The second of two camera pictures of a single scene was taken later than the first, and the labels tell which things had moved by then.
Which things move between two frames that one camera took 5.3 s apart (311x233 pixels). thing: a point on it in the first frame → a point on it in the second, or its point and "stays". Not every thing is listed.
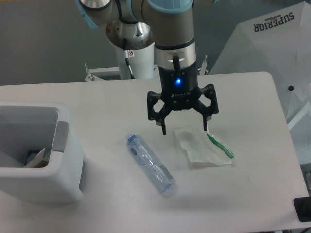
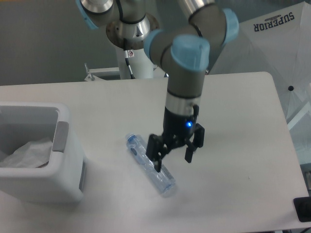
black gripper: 179,89 → 177,128
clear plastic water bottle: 163,180 stays
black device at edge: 302,206 stays
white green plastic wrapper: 202,147 → 34,154
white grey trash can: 41,160 stays
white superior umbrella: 278,42 stays
